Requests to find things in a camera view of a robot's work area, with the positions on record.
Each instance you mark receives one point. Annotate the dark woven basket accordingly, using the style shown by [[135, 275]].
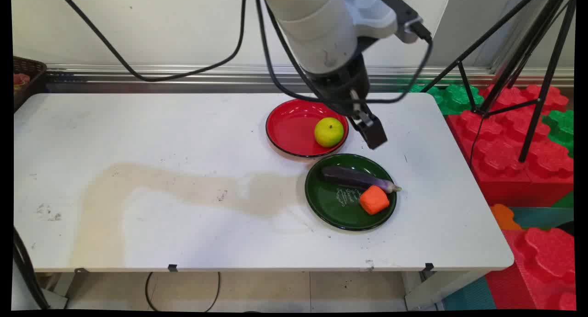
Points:
[[30, 76]]

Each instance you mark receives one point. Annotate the green round plate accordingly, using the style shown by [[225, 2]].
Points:
[[335, 206]]

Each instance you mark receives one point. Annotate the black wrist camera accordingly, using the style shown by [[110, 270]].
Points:
[[409, 18]]

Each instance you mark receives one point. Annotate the low red foam block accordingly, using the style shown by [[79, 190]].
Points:
[[542, 266]]

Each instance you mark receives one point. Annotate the red round plate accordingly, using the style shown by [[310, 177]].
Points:
[[291, 126]]

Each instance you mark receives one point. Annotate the teal foam mat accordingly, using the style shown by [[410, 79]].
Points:
[[468, 296]]

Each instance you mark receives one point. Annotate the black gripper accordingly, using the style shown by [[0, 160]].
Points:
[[340, 87]]

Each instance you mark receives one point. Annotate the black tripod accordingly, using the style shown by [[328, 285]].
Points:
[[535, 46]]

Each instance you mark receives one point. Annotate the grey table leg bracket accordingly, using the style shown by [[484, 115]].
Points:
[[78, 275]]

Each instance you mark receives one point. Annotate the orange foam piece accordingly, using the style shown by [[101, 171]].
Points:
[[504, 217]]

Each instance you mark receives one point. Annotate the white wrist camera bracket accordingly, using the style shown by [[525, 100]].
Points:
[[367, 14]]

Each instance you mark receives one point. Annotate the white table leg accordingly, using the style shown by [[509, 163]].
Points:
[[436, 289]]

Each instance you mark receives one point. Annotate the purple toy eggplant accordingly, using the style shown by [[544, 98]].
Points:
[[353, 178]]

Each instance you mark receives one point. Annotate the small green foam block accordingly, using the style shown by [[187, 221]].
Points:
[[561, 128]]

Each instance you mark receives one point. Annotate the yellow-green toy fruit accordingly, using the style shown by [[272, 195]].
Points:
[[329, 132]]

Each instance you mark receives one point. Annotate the metal wall rail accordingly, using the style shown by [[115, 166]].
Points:
[[206, 76]]

